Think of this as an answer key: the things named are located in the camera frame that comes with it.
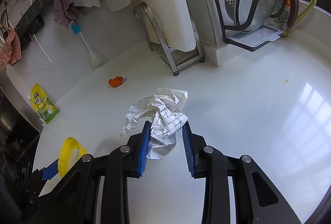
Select yellow plastic lid ring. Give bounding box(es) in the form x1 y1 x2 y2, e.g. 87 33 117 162
58 137 88 178

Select small orange object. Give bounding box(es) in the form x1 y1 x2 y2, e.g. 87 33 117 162
108 76 124 88

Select yellow green refill pouch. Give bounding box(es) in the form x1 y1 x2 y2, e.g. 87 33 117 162
28 84 59 124

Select white bottle brush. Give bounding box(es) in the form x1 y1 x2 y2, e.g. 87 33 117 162
71 23 102 67

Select steel cutting board stand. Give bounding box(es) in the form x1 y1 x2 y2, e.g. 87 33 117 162
132 1 205 77

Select pink hanging cloth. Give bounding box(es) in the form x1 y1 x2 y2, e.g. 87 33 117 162
1 30 22 71

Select black lid rack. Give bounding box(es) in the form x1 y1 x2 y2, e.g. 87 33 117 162
199 0 288 53

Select purple hanging cloth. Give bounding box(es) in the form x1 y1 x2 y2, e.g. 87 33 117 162
53 0 79 28

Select black wall hook rail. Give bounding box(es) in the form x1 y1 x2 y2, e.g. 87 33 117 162
0 0 122 50

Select yellow gas hose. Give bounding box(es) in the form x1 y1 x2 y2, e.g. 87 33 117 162
283 0 318 37

